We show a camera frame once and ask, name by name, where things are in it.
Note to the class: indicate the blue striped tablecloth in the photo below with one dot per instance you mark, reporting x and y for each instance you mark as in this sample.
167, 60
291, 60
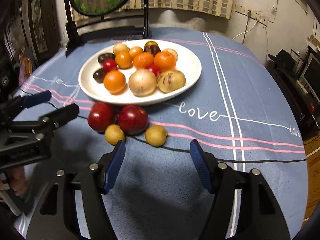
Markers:
236, 111

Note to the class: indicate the red cherry tomato back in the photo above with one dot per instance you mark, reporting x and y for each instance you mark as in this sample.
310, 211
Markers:
109, 65

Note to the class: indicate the dark framed picture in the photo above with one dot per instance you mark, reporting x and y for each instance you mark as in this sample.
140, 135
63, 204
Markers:
43, 29

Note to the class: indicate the smooth orange fruit front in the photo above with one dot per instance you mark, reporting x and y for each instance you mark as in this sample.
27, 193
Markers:
114, 82

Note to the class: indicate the red cherry tomato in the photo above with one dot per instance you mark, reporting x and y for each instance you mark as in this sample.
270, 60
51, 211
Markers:
109, 65
153, 68

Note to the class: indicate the green yellow round fruit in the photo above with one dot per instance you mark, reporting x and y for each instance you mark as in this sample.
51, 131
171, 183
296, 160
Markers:
150, 43

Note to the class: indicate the large orange mandarin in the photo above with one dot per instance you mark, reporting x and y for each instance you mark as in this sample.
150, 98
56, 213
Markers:
165, 61

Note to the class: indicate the black hat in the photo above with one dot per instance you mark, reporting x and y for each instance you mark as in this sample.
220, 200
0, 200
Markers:
283, 61

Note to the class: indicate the pale beige fruit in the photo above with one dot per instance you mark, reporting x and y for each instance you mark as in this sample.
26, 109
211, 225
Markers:
172, 51

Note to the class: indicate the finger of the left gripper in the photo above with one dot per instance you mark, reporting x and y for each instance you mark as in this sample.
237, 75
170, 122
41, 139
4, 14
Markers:
14, 106
54, 120

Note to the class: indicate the dark purple small plum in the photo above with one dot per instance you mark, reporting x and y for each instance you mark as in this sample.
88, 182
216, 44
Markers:
99, 75

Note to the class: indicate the red cherry tomato front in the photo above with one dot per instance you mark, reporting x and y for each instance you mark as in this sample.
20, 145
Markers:
153, 68

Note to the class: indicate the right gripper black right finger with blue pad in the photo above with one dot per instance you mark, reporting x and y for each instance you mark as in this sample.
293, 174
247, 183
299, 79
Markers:
260, 215

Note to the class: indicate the small orange tomato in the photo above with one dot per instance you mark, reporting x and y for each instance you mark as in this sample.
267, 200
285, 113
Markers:
134, 51

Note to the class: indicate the person's left hand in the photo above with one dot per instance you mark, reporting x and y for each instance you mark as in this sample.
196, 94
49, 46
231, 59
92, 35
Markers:
18, 182

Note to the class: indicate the dark purple fruit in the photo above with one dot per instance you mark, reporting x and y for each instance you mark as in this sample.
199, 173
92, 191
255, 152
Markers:
103, 57

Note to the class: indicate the white wall power strip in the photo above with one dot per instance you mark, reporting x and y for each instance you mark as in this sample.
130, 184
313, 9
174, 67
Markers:
251, 14

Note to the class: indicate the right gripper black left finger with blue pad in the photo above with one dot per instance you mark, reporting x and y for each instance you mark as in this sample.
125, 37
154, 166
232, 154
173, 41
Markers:
55, 216

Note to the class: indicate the computer monitor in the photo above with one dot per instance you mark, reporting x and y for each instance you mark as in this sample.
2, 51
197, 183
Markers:
310, 75

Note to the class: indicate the white oval plate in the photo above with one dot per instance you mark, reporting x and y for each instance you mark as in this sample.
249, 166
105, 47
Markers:
188, 63

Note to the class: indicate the smooth orange fruit back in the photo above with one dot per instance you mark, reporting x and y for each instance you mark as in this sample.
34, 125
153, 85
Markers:
124, 60

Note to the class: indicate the beige round fruit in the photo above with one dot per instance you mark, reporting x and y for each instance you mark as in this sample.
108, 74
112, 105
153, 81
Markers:
120, 47

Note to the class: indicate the tan purple-striped pepino melon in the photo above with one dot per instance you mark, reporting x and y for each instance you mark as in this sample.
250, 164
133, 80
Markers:
170, 81

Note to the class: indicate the dark wrinkled passion fruit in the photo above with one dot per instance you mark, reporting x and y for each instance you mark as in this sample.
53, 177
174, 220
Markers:
152, 49

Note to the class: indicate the small yellow longan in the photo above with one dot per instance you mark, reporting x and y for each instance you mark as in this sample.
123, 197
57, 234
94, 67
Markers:
156, 135
113, 134

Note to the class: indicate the smooth orange fruit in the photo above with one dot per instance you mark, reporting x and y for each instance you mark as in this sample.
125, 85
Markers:
124, 60
114, 82

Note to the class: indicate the large tan melon fruit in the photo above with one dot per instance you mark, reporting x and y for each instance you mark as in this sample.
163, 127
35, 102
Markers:
142, 82

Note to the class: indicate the black screen stand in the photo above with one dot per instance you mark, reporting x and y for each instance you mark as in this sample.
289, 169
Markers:
76, 40

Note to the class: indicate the dark red plum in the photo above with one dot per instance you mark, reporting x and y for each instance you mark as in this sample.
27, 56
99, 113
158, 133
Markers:
133, 119
101, 116

